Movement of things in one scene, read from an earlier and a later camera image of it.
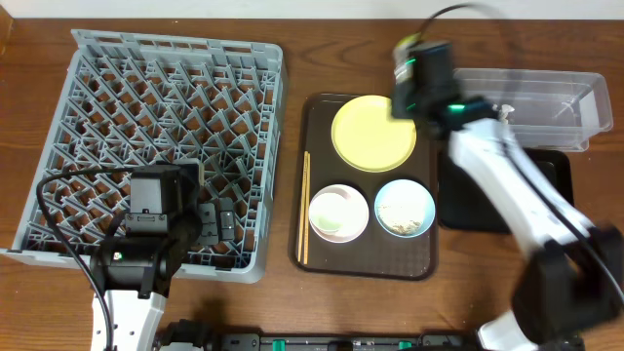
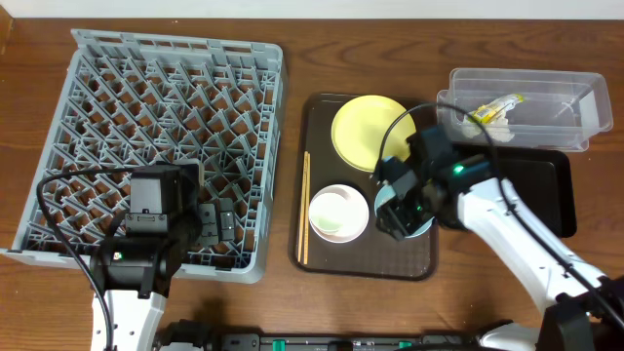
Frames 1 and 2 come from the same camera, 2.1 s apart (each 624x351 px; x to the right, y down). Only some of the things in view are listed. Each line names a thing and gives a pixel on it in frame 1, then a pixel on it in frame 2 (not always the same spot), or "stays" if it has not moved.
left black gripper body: x=209 y=222 stays
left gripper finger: x=209 y=235 stays
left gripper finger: x=227 y=218 stays
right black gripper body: x=403 y=91 -> x=399 y=210
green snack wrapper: x=403 y=71 -> x=495 y=107
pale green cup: x=329 y=213 stays
